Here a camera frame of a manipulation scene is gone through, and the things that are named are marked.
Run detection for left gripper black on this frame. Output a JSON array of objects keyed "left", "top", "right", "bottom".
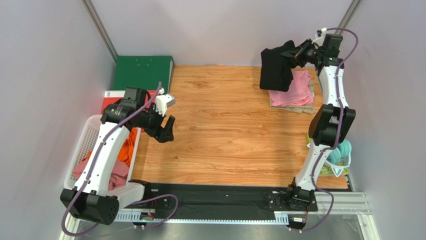
[{"left": 133, "top": 102, "right": 175, "bottom": 143}]

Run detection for black floral t shirt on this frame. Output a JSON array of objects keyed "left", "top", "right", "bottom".
[{"left": 259, "top": 40, "right": 296, "bottom": 92}]

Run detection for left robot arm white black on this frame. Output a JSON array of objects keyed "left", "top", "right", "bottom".
[{"left": 60, "top": 87, "right": 176, "bottom": 225}]

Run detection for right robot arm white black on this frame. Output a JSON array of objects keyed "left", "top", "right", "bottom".
[{"left": 281, "top": 33, "right": 356, "bottom": 206}]

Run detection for folded pink t shirt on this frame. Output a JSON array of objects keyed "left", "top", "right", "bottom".
[{"left": 268, "top": 70, "right": 315, "bottom": 107}]

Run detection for orange t shirt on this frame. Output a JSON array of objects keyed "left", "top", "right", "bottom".
[{"left": 83, "top": 128, "right": 139, "bottom": 167}]

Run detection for folded beige t shirt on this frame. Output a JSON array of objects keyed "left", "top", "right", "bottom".
[{"left": 268, "top": 79, "right": 315, "bottom": 115}]

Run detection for dusty pink t shirt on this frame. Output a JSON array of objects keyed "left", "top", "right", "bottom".
[{"left": 72, "top": 158, "right": 130, "bottom": 191}]

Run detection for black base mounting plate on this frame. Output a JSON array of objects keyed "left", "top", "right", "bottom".
[{"left": 133, "top": 183, "right": 318, "bottom": 221}]

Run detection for white plastic laundry basket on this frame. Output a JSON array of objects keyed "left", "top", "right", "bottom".
[{"left": 63, "top": 114, "right": 142, "bottom": 190}]

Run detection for teal headphones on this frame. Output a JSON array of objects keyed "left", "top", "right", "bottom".
[{"left": 325, "top": 139, "right": 353, "bottom": 177}]

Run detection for green book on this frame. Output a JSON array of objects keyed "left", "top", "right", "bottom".
[{"left": 305, "top": 133, "right": 350, "bottom": 177}]

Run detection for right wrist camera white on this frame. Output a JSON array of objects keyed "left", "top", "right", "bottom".
[{"left": 312, "top": 27, "right": 328, "bottom": 47}]

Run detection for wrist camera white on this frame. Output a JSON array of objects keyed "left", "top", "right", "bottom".
[
  {"left": 312, "top": 27, "right": 328, "bottom": 47},
  {"left": 154, "top": 88, "right": 176, "bottom": 117}
]

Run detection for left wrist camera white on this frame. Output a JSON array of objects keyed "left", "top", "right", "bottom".
[{"left": 154, "top": 88, "right": 176, "bottom": 117}]

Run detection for green ring binder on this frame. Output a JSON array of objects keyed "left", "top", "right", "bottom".
[{"left": 111, "top": 55, "right": 175, "bottom": 93}]

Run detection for red ring binder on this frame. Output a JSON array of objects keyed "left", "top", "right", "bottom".
[{"left": 100, "top": 87, "right": 151, "bottom": 130}]

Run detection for aluminium frame rail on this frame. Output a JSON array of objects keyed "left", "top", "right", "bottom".
[{"left": 68, "top": 191, "right": 372, "bottom": 225}]

